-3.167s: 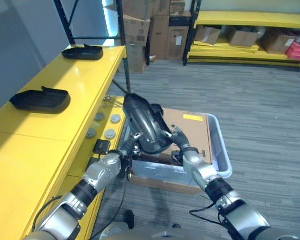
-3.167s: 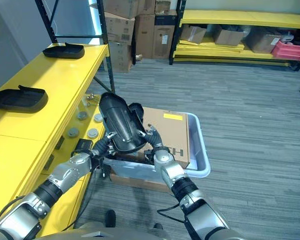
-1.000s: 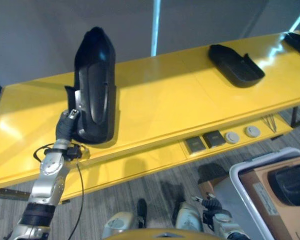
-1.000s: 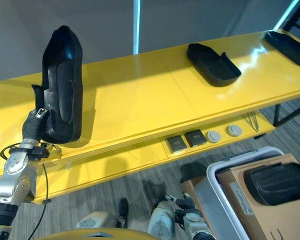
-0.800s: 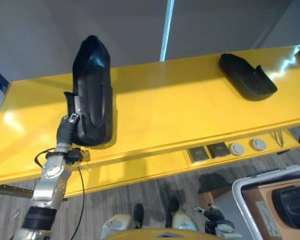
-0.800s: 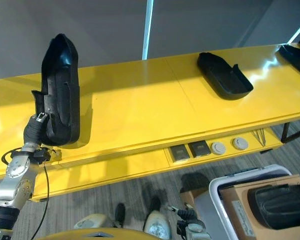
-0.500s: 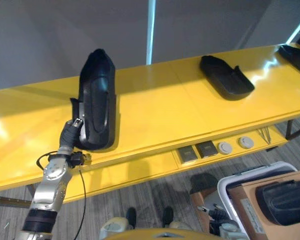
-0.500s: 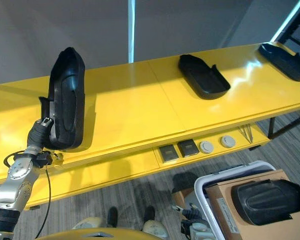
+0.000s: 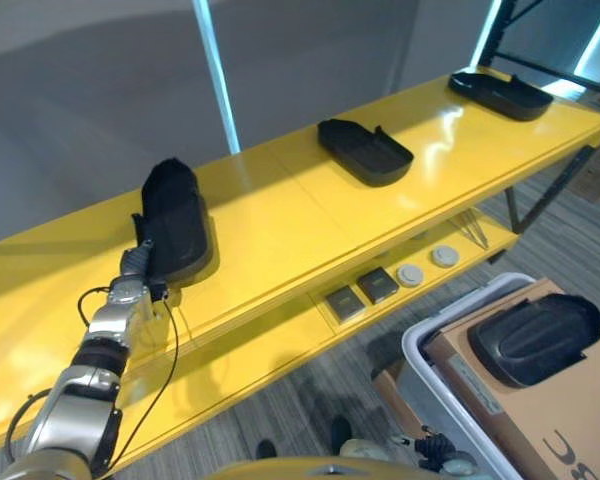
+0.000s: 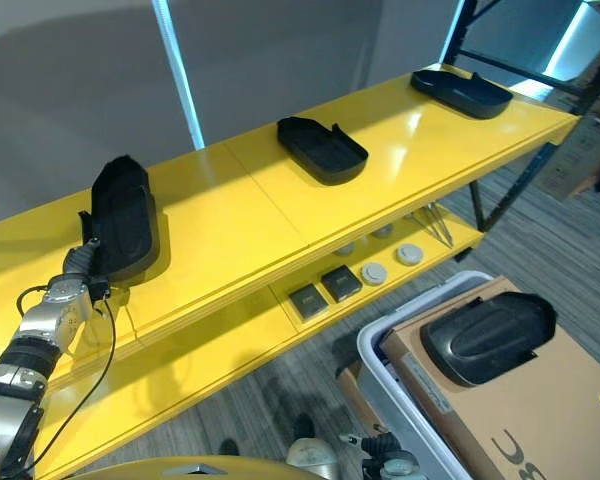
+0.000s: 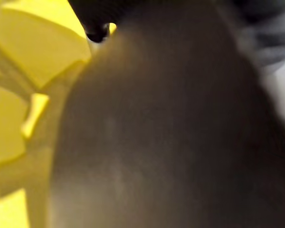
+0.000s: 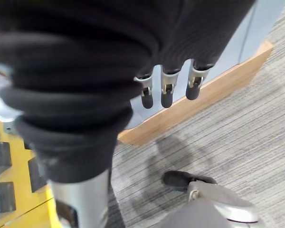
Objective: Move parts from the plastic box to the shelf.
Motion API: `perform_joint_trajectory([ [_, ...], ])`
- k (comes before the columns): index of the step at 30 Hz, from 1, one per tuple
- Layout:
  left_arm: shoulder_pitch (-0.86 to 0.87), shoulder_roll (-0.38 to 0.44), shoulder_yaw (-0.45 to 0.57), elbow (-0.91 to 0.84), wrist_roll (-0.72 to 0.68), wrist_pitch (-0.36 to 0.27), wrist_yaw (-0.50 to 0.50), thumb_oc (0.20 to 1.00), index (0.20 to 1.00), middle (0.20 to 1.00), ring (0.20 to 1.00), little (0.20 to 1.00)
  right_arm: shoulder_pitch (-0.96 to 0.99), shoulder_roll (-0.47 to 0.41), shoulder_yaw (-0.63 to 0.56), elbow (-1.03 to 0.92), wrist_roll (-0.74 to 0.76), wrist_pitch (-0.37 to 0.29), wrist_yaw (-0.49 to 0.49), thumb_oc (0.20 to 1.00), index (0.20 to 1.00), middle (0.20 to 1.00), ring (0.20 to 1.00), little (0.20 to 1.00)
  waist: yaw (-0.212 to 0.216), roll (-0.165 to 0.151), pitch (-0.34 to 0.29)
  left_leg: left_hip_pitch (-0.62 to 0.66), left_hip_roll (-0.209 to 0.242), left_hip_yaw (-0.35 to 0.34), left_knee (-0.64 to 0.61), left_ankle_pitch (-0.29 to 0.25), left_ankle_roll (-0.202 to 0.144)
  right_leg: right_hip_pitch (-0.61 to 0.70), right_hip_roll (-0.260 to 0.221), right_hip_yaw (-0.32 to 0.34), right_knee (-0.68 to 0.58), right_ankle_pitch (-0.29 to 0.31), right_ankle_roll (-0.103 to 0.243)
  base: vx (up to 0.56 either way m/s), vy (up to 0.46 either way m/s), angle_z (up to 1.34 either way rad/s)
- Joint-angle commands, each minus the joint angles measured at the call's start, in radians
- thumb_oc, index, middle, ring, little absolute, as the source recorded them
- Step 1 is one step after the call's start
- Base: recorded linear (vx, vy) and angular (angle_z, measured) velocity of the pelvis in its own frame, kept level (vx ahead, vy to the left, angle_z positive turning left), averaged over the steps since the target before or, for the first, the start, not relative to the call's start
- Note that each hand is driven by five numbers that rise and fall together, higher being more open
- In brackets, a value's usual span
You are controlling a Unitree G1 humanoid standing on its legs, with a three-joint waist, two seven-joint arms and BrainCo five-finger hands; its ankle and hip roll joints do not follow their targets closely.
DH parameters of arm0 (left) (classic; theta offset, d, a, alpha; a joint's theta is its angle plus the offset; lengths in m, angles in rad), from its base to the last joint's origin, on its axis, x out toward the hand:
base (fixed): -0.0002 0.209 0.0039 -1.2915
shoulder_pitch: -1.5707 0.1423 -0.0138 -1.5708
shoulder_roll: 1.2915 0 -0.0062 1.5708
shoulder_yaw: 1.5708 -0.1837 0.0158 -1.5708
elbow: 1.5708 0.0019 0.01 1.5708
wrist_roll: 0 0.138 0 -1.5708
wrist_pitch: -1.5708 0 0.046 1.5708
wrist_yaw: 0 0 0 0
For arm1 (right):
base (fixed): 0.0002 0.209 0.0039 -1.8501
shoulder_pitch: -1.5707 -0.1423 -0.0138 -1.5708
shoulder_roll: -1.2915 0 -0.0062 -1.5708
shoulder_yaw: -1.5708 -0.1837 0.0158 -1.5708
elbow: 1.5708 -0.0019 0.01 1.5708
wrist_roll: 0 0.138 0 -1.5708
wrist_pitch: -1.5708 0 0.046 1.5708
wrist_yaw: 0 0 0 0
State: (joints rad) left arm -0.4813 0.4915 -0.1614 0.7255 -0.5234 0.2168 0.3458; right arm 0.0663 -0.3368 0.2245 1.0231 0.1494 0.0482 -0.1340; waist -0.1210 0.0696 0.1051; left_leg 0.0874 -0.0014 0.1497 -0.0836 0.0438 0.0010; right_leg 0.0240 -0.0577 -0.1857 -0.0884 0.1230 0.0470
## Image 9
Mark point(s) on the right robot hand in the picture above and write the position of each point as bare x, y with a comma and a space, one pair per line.
434, 449

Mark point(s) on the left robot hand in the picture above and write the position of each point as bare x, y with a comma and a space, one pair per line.
134, 261

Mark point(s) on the black sole-shaped part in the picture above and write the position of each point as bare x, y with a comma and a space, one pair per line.
367, 152
502, 95
177, 220
532, 340

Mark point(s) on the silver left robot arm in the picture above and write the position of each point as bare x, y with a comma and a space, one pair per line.
75, 395

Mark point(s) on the grey plastic storage box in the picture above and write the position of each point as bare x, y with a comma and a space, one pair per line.
430, 370

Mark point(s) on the brown printed cardboard box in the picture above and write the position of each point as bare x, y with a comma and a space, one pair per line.
545, 420

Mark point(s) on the dark square flat box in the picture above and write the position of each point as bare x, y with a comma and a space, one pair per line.
378, 286
345, 302

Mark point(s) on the yellow metal shelf unit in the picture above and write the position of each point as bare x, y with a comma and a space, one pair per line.
300, 200

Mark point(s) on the flat brown cardboard piece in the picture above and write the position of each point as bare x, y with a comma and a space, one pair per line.
392, 397

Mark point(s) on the dark right robot foot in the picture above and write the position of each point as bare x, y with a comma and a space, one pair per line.
341, 434

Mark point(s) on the dark robot foot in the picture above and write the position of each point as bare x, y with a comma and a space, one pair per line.
266, 449
341, 434

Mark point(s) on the dark left robot foot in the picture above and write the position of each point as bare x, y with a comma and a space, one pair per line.
266, 449

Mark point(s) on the round white disc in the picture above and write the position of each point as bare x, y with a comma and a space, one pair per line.
445, 256
410, 274

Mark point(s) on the blue light strip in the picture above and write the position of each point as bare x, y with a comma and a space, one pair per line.
219, 75
487, 32

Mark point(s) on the black metal rack frame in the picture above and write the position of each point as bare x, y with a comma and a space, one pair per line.
535, 60

